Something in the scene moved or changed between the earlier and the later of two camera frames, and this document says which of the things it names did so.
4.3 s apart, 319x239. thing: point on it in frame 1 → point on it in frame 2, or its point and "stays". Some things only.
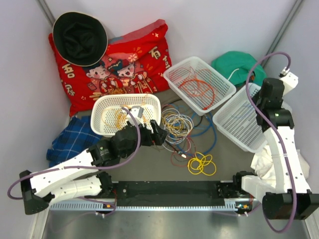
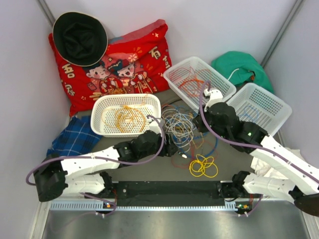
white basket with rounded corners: [106, 113] stays
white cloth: [262, 164] stays
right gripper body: [258, 101] → [219, 131]
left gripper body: [146, 138] → [167, 148]
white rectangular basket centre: [201, 87] stays
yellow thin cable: [202, 163] stays
